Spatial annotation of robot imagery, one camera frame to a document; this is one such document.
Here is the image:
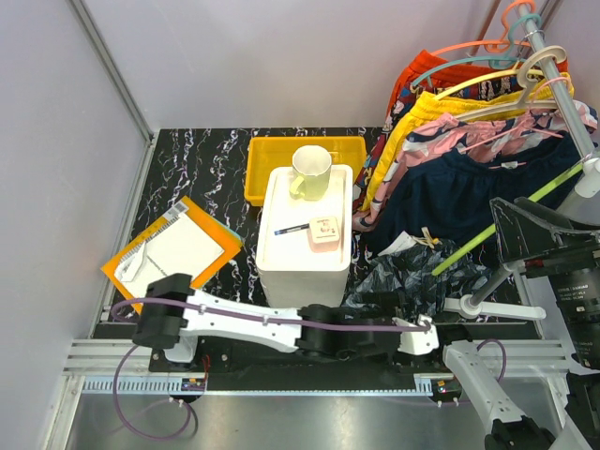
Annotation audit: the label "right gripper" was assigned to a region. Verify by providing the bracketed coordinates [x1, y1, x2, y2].
[491, 192, 600, 364]

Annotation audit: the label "white foam box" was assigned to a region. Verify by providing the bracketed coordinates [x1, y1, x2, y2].
[255, 165, 353, 308]

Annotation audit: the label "orange red shorts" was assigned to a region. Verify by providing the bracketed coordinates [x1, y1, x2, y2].
[383, 50, 521, 131]

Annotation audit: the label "dark red patterned shorts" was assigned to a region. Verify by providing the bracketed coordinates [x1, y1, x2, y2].
[352, 74, 531, 210]

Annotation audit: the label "pink white patterned shorts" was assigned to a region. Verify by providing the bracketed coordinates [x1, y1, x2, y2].
[352, 100, 600, 231]

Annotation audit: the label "pink small box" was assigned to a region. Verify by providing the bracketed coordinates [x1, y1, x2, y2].
[307, 216, 341, 253]

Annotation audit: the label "wooden clothespin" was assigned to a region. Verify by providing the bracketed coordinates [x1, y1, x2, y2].
[421, 227, 440, 248]

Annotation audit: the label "navy blue shorts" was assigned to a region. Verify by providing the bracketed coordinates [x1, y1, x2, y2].
[363, 134, 579, 255]

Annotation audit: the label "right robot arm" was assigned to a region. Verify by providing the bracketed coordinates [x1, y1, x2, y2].
[425, 198, 599, 449]

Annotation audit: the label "green hanger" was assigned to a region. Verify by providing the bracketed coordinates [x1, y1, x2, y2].
[431, 163, 584, 276]

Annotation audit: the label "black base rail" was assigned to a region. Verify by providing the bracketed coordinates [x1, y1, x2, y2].
[149, 335, 442, 386]

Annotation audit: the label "yellow shorts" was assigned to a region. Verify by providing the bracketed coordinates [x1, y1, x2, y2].
[353, 76, 566, 230]

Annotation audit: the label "orange spiral notebook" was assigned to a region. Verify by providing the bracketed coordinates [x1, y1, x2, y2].
[101, 196, 243, 299]

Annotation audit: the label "pink hanger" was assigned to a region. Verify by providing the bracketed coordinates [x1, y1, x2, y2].
[460, 73, 572, 162]

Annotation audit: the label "dark leaf-pattern shorts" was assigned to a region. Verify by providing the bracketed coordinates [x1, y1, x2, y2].
[343, 239, 491, 323]

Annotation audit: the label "metal clothes rack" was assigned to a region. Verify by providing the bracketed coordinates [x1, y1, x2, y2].
[444, 6, 599, 321]

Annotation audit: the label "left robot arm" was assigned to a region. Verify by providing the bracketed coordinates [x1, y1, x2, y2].
[132, 274, 440, 371]

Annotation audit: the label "cream yellow hanger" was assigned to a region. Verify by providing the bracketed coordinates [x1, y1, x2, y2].
[435, 68, 543, 100]

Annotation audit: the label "yellow green mug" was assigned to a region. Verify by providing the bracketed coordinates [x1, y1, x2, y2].
[289, 145, 332, 202]

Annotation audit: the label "yellow plastic bin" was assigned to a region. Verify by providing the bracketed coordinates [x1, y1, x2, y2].
[244, 136, 367, 207]

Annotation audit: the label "teal hanger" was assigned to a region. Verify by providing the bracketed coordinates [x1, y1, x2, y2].
[412, 12, 542, 85]

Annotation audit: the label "orange hanger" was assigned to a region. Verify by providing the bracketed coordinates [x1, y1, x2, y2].
[431, 0, 537, 56]

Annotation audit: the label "blue pen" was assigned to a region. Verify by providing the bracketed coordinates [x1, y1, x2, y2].
[274, 223, 309, 235]

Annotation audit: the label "beige hanger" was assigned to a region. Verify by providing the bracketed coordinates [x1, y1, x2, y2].
[457, 45, 567, 122]

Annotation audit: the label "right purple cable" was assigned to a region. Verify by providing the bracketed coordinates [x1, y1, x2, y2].
[475, 337, 508, 390]

